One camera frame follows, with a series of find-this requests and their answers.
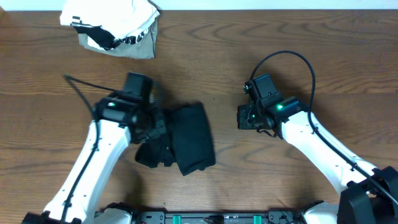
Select black t-shirt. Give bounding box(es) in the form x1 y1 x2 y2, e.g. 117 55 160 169
135 102 216 175

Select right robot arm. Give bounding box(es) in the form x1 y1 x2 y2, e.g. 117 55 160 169
237 74 397 223

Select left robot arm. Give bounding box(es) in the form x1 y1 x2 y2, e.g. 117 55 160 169
23 72 167 223

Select grey-beige folded garment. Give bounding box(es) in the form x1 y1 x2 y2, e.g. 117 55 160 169
78 19 158 59

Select black and white garment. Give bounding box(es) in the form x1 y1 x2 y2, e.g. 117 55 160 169
70 16 149 50

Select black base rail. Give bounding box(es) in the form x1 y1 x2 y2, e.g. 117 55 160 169
127 210 306 224

